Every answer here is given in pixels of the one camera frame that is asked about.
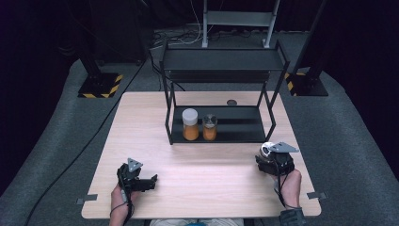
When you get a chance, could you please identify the person's light trousers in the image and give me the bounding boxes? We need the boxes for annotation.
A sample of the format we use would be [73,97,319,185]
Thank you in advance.
[149,218,245,226]

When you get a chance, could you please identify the grey tape piece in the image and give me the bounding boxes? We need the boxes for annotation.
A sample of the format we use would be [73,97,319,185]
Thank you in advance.
[306,190,328,201]
[75,193,99,206]

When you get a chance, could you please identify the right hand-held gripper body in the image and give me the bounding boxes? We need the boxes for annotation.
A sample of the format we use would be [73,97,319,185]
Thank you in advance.
[257,141,300,177]

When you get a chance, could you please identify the grey metal stand frame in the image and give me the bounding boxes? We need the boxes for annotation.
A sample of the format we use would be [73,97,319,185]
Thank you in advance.
[201,0,281,49]

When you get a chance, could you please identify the left hand-held gripper cable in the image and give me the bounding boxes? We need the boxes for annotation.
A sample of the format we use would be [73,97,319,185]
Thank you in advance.
[108,170,136,226]

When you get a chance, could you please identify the black cable behind rack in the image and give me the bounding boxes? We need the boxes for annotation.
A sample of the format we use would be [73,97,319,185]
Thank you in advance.
[149,50,186,92]

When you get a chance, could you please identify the white-lidded jar of orange powder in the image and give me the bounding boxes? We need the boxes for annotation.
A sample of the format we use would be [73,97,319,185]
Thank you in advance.
[181,107,200,142]

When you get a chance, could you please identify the black wrist strap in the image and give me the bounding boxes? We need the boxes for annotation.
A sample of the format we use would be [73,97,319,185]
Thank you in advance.
[279,206,307,226]

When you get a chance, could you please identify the right hand-held gripper cable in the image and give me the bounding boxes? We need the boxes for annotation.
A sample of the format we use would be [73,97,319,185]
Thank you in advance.
[273,154,299,210]

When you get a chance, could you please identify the hand-held gripper cable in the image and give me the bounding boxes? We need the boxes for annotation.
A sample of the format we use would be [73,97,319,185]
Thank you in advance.
[108,170,136,226]
[273,154,299,210]

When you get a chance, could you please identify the black stand with striped base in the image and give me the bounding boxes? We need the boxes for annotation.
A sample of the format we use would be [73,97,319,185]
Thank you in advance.
[283,0,329,98]
[76,46,124,99]

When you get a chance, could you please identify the silver-lidded jar of orange powder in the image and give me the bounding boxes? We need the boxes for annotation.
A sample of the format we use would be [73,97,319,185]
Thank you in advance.
[201,113,218,142]

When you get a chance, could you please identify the person's left hand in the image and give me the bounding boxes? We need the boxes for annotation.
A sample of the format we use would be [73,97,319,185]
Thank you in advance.
[110,184,141,219]

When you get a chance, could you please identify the person's right hand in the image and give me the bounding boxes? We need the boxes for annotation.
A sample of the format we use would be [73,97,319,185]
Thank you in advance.
[270,168,303,209]

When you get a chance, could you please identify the black metal two-tier rack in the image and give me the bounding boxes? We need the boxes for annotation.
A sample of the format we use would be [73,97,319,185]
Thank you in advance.
[158,40,291,146]

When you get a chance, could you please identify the bundle of floor cables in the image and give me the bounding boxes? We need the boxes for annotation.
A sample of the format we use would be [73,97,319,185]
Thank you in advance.
[152,25,205,49]

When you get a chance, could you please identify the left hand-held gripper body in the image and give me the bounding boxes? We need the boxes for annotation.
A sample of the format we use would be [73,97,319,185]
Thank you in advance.
[116,157,157,193]

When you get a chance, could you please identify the long black floor cable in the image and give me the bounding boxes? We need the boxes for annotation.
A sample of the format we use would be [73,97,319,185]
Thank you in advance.
[24,58,149,226]

